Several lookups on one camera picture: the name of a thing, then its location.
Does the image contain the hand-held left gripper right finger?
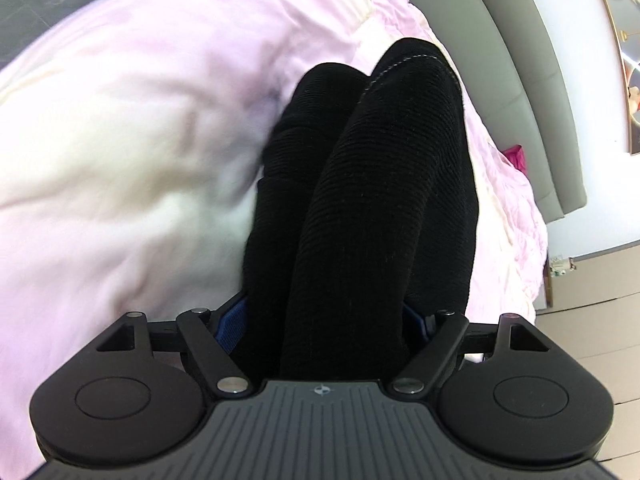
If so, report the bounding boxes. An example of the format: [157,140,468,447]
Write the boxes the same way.
[390,302,551,398]

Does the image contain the wooden nightstand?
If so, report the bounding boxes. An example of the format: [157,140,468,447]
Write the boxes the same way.
[546,254,577,312]

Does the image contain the black pants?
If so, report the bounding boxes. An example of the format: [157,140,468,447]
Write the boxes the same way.
[242,37,480,385]

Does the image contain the grey padded headboard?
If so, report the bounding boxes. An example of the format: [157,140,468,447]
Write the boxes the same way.
[400,0,589,224]

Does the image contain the magenta cloth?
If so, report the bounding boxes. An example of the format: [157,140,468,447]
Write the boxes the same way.
[502,143,529,177]

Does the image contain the framed wall picture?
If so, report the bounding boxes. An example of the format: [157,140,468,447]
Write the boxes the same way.
[587,0,640,157]

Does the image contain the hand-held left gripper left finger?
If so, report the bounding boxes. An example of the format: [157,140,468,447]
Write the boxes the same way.
[95,294,252,398]

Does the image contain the pink duvet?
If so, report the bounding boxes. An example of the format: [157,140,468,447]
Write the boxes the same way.
[0,0,549,466]

